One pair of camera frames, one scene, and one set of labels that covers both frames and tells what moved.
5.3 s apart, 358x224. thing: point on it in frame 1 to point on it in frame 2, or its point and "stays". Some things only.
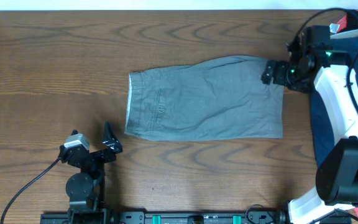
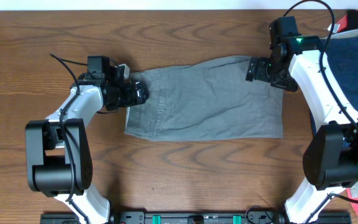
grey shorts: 220,99 stays
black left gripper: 96,155 to 139,94
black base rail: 165,217 stays
